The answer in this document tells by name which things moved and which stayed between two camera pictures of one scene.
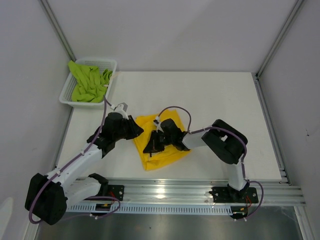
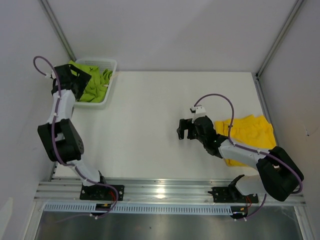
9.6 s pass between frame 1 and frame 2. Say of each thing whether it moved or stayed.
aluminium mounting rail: stayed
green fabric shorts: stayed
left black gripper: moved
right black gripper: moved
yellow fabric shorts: moved
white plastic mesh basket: stayed
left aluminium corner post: stayed
